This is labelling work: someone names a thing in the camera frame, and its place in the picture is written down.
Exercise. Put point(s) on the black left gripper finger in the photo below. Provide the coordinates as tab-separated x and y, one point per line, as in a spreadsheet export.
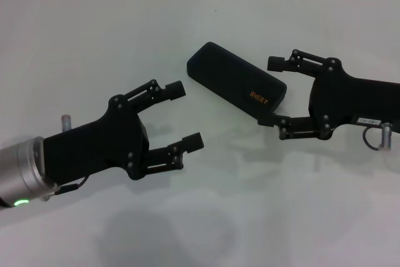
193	142

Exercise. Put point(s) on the right gripper silver connector stub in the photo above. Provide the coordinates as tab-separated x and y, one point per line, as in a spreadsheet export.
386	135

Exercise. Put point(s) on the gripper silver connector stub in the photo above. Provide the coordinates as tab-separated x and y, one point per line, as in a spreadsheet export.
386	135
66	122

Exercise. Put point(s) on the left gripper silver connector stub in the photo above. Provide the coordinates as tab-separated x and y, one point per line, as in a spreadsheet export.
66	122

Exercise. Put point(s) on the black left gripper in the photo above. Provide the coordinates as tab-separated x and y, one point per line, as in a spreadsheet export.
93	148

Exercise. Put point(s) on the black glasses case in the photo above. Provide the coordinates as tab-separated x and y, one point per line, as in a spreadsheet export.
234	76

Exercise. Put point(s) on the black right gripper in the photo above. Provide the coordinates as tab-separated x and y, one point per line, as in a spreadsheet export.
350	101

